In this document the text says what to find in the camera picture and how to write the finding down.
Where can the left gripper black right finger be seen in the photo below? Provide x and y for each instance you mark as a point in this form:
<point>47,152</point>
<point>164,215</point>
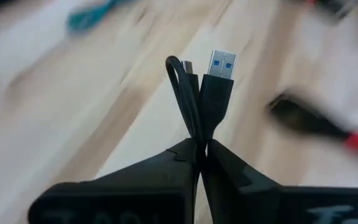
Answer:
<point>259,202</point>

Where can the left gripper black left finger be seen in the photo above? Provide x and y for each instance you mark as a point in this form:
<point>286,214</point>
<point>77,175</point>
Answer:
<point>141,186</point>

